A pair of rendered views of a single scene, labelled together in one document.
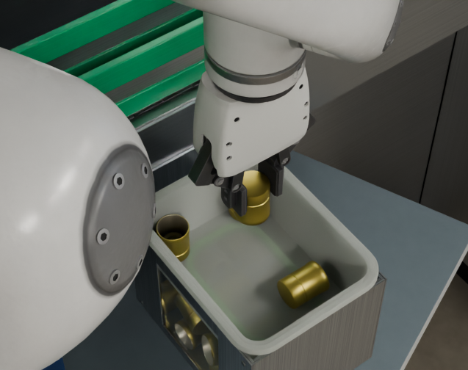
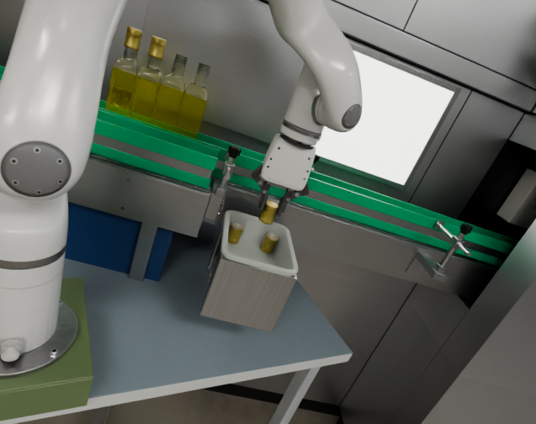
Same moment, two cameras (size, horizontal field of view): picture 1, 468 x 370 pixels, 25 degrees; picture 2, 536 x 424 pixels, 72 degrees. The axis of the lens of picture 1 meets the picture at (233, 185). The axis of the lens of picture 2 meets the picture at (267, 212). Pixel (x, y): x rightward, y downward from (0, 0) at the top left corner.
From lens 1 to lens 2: 0.59 m
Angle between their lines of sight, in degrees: 34
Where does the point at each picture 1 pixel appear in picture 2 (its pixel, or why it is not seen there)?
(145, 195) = not seen: outside the picture
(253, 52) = (297, 112)
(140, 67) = not seen: hidden behind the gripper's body
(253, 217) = (263, 217)
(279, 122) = (294, 167)
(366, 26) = (337, 80)
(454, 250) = (337, 352)
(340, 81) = (333, 251)
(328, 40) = (321, 71)
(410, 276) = (313, 345)
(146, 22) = not seen: hidden behind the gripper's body
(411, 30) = (370, 254)
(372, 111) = (344, 326)
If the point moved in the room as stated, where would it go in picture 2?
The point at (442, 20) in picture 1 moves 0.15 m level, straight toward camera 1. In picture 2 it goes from (384, 262) to (359, 271)
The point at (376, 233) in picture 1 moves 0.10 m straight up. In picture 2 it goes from (311, 325) to (326, 299)
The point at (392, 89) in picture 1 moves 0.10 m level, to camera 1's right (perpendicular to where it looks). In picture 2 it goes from (356, 323) to (379, 338)
